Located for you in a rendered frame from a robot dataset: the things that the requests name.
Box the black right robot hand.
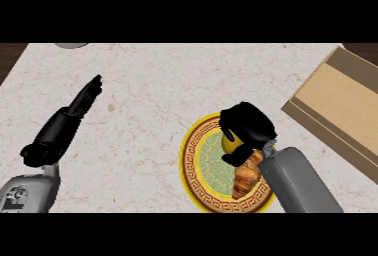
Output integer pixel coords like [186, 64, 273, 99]
[217, 101, 279, 168]

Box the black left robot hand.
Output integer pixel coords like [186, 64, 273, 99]
[67, 74, 103, 118]

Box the yellow lemon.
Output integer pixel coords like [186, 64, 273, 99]
[220, 132, 247, 156]

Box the yellow patterned round plate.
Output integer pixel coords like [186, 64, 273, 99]
[177, 111, 278, 214]

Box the cardboard box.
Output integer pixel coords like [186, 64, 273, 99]
[279, 45, 378, 185]

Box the grey round object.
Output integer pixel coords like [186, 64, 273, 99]
[53, 42, 90, 50]

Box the brown croissant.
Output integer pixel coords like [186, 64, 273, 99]
[230, 148, 266, 201]

